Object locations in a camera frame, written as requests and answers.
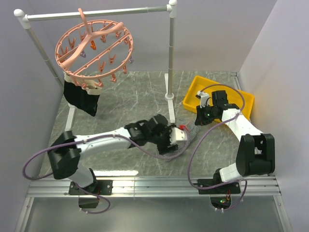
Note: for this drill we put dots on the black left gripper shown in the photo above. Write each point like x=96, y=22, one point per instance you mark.
x=164, y=149

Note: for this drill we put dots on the pink round clip hanger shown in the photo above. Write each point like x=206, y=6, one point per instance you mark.
x=94, y=50

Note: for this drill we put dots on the black underwear white waistband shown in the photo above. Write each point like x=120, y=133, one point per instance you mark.
x=83, y=98

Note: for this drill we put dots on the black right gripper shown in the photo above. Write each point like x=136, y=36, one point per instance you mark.
x=200, y=121

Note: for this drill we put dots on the silver clothes rack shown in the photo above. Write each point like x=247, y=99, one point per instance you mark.
x=25, y=21

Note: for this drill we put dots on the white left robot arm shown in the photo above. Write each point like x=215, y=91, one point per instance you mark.
x=67, y=150

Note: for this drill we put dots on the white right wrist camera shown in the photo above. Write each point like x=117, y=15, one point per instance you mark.
x=203, y=98

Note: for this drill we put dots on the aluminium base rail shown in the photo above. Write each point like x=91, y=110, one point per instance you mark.
x=138, y=186

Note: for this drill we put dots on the grey striped boxer underwear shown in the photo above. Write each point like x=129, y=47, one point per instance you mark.
x=192, y=130

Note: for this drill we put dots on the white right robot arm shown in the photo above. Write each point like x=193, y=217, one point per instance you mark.
x=256, y=151

